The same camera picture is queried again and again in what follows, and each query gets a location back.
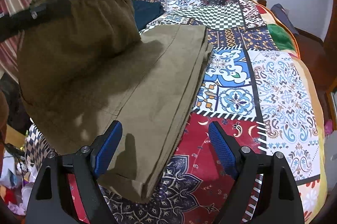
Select dark teal garment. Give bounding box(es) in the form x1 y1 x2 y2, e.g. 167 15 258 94
131 0 165 30

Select khaki pants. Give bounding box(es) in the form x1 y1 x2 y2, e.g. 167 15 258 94
17 0 214 204

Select wooden door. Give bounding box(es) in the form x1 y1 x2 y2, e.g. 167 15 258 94
323 0 337 93

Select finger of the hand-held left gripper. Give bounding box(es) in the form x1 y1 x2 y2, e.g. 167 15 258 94
0 0 71 41

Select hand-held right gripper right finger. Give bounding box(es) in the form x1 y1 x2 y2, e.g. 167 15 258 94
208 121 303 224

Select patchwork printed blanket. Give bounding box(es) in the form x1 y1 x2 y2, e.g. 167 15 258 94
25 0 324 224

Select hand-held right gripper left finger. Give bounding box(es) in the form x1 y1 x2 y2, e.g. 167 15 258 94
25 120 123 224

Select grey backpack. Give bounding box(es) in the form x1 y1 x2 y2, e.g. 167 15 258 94
271 4 299 35

